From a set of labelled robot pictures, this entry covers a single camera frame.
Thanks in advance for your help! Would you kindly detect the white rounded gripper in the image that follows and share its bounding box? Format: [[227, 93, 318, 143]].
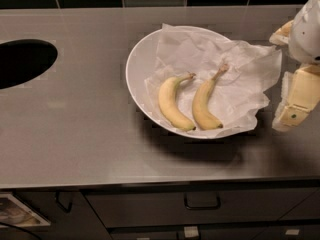
[[269, 0, 320, 132]]

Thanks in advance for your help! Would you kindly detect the small white label right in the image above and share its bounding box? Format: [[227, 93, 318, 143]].
[[285, 229, 300, 236]]

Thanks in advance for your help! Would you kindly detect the black cabinet door handle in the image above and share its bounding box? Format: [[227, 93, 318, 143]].
[[55, 191, 73, 214]]

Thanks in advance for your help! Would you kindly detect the grey drawer front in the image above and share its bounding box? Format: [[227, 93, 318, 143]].
[[87, 188, 320, 228]]

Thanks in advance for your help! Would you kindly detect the yellow banana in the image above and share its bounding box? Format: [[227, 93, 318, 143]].
[[192, 64, 229, 130], [158, 73, 196, 132]]

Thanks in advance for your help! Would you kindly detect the picture card at left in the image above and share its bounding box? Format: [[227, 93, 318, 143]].
[[0, 193, 51, 227]]

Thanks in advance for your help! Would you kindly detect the white label on drawer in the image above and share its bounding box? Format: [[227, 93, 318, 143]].
[[184, 226, 199, 239]]

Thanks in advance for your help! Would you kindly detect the black oval sink opening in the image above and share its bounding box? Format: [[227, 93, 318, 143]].
[[0, 39, 58, 89]]

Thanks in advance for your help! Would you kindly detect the grey cabinet door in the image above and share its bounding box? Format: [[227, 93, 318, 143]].
[[17, 191, 111, 240]]

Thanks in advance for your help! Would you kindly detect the white bowl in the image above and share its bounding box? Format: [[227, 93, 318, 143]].
[[126, 27, 258, 139]]

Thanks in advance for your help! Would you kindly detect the black drawer handle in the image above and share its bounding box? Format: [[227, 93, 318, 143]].
[[183, 192, 221, 211]]

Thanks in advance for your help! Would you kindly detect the white paper sheet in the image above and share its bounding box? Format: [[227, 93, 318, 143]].
[[145, 25, 282, 139]]

